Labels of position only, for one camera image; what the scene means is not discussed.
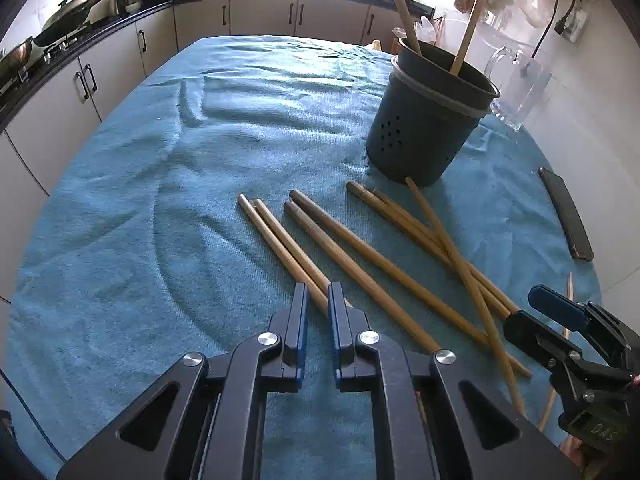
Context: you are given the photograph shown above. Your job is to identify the lower kitchen cabinets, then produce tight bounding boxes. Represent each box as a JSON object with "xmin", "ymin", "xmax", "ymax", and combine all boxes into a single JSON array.
[{"xmin": 1, "ymin": 21, "xmax": 390, "ymax": 300}]

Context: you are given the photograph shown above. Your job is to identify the bamboo chopstick one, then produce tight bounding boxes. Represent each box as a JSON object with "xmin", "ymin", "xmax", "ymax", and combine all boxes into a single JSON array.
[{"xmin": 238, "ymin": 194, "xmax": 328, "ymax": 316}]

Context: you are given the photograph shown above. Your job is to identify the blue towel table cloth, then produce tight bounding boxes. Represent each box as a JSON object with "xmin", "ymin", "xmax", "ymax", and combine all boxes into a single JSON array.
[{"xmin": 6, "ymin": 37, "xmax": 601, "ymax": 478}]

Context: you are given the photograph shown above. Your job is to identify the bamboo chopstick six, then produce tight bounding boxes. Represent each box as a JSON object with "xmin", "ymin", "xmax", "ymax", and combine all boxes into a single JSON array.
[{"xmin": 405, "ymin": 177, "xmax": 526, "ymax": 416}]

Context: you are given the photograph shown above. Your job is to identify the bamboo chopstick seven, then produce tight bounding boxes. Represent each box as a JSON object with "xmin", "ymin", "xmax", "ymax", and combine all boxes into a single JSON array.
[{"xmin": 372, "ymin": 188, "xmax": 518, "ymax": 313}]

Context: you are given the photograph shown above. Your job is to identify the dark utensil holder cup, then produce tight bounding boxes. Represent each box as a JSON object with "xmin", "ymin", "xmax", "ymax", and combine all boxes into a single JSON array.
[{"xmin": 366, "ymin": 38, "xmax": 500, "ymax": 186}]

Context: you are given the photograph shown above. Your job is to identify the bamboo chopstick nine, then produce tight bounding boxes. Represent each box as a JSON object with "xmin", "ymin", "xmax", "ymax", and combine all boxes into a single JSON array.
[{"xmin": 450, "ymin": 0, "xmax": 485, "ymax": 77}]

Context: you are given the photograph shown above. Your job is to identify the bamboo chopstick two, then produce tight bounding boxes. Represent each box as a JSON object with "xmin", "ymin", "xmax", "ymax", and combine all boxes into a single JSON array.
[{"xmin": 253, "ymin": 200, "xmax": 330, "ymax": 292}]

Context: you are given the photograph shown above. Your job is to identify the bamboo chopstick four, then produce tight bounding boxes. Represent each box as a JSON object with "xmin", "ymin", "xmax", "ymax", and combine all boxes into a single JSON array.
[{"xmin": 290, "ymin": 188, "xmax": 534, "ymax": 380}]

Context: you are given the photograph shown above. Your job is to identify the black smartphone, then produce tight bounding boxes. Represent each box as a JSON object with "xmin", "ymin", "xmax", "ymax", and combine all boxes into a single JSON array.
[{"xmin": 538, "ymin": 167, "xmax": 594, "ymax": 261}]

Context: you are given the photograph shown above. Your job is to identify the steel pot on stove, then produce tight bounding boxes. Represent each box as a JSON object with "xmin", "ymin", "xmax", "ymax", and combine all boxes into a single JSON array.
[{"xmin": 0, "ymin": 37, "xmax": 34, "ymax": 84}]

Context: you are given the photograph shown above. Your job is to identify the clear glass mug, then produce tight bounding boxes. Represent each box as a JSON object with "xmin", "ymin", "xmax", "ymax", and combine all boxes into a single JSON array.
[{"xmin": 484, "ymin": 46, "xmax": 551, "ymax": 131}]

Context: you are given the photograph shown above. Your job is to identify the black wok with lid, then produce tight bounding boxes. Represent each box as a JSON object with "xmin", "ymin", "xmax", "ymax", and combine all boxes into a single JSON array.
[{"xmin": 34, "ymin": 0, "xmax": 102, "ymax": 48}]

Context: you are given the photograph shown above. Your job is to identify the black power cable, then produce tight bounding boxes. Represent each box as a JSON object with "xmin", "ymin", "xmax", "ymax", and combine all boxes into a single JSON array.
[{"xmin": 529, "ymin": 0, "xmax": 582, "ymax": 59}]

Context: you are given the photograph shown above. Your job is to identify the bamboo chopstick three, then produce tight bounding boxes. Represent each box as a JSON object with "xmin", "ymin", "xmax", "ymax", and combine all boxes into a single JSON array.
[{"xmin": 284, "ymin": 202, "xmax": 442, "ymax": 353}]

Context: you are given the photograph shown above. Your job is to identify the bamboo chopstick five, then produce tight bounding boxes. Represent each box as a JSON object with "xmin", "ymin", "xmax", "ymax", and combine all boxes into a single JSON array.
[{"xmin": 346, "ymin": 181, "xmax": 518, "ymax": 320}]

